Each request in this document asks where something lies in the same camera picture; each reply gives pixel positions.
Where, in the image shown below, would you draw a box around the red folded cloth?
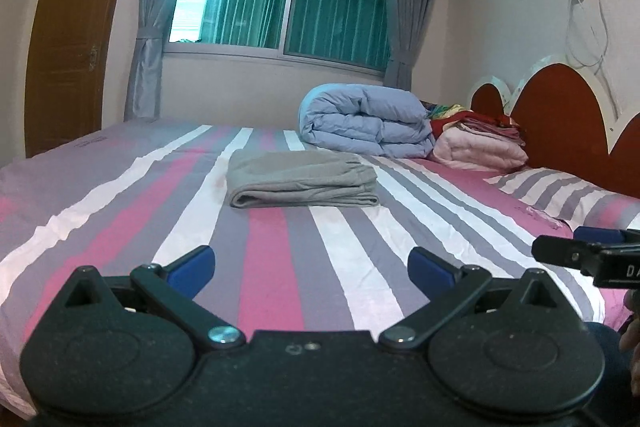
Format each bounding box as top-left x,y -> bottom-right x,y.
430,108 -> 526,142

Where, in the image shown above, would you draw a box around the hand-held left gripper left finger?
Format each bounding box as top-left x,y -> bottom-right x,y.
47,245 -> 247,351

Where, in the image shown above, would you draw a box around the red scalloped headboard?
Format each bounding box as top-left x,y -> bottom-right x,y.
470,53 -> 640,198

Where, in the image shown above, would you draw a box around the colourful printed cloth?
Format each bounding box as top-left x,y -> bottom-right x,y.
422,101 -> 473,120

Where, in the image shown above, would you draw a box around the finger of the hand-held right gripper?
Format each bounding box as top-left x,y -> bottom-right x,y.
573,227 -> 640,247
531,234 -> 601,277

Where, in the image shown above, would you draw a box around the striped bed sheet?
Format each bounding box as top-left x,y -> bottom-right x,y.
0,119 -> 640,420

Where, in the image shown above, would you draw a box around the white cable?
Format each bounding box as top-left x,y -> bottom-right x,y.
567,0 -> 610,74

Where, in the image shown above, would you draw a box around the pale pink folded blanket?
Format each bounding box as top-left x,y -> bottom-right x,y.
432,127 -> 530,172

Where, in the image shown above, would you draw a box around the grey pants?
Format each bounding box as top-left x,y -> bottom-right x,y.
226,150 -> 380,209

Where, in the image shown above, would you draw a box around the brown wooden door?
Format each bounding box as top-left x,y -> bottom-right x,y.
25,0 -> 147,158

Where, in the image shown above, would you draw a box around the person's right hand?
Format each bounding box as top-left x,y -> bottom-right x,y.
618,292 -> 640,388

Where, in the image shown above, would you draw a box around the striped pillow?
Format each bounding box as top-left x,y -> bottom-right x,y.
487,168 -> 640,239

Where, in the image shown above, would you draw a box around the blue folded quilt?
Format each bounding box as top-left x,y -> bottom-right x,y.
298,83 -> 437,159

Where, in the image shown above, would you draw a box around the person's dark clothing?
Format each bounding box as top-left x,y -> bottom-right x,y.
582,321 -> 632,404

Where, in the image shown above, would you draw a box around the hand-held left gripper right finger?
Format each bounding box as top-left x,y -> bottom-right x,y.
378,247 -> 583,351

